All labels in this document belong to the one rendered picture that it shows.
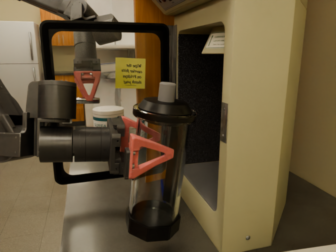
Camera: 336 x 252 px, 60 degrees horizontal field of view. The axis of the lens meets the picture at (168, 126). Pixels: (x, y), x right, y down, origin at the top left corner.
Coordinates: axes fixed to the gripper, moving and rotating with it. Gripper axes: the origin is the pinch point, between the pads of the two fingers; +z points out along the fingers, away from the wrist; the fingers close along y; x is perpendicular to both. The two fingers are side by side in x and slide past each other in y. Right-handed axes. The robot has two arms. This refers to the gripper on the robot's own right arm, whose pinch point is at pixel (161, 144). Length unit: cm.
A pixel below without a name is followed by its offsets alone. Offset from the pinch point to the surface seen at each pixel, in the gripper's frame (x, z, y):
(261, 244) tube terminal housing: 19.6, 21.2, -4.2
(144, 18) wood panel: -23.4, 1.7, 34.2
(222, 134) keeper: -2.5, 10.5, -1.8
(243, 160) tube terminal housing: 1.8, 14.4, -3.6
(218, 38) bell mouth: -19.1, 12.0, 8.3
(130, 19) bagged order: -31, 10, 124
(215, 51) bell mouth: -16.5, 11.3, 7.6
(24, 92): 75, -111, 481
